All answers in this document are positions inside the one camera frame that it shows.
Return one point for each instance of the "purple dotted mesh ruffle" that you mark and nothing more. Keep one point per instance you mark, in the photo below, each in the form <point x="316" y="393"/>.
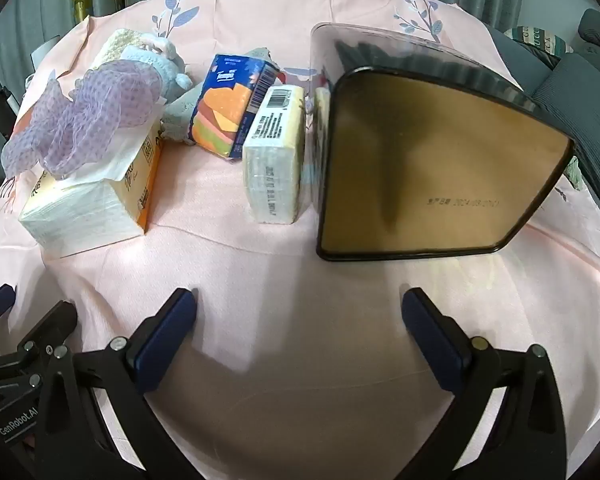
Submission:
<point x="105" y="95"/>

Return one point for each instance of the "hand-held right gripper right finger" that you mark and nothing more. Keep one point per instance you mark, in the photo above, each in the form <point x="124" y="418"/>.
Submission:
<point x="435" y="345"/>

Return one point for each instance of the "grey sofa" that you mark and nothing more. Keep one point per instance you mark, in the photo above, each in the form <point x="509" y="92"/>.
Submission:
<point x="580" y="90"/>

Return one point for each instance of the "colourful snack packets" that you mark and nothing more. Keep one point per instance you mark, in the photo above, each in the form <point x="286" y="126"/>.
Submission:
<point x="220" y="110"/>

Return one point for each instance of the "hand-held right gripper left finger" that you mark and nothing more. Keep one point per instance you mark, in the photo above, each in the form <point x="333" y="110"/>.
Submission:
<point x="165" y="340"/>

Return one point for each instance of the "pink printed bedsheet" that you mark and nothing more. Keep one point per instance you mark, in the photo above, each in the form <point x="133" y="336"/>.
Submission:
<point x="280" y="260"/>

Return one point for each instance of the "striped cushion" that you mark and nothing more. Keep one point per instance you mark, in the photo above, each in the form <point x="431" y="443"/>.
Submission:
<point x="535" y="37"/>

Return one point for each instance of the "open yellow tissue pack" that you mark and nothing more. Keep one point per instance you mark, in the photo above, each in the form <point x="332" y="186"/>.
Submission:
<point x="80" y="210"/>

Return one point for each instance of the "blue plush elephant toy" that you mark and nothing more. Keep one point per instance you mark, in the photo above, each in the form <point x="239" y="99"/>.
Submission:
<point x="155" y="60"/>

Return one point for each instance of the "cream knitted cloth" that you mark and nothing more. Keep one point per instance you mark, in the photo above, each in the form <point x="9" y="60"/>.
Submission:
<point x="115" y="42"/>

